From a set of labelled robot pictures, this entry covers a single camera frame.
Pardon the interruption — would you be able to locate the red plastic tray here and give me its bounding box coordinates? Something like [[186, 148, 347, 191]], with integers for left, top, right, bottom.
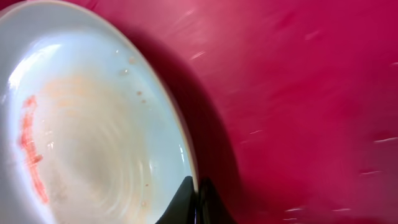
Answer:
[[0, 0, 398, 224]]

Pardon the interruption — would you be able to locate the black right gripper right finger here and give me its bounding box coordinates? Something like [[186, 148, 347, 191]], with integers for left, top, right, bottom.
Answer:
[[197, 178, 237, 224]]

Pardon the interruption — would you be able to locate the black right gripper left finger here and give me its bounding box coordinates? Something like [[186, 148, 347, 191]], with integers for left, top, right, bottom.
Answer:
[[156, 176, 197, 224]]

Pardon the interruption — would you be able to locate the white plate top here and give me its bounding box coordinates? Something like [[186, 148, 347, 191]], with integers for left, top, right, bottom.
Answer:
[[1, 1, 198, 223]]

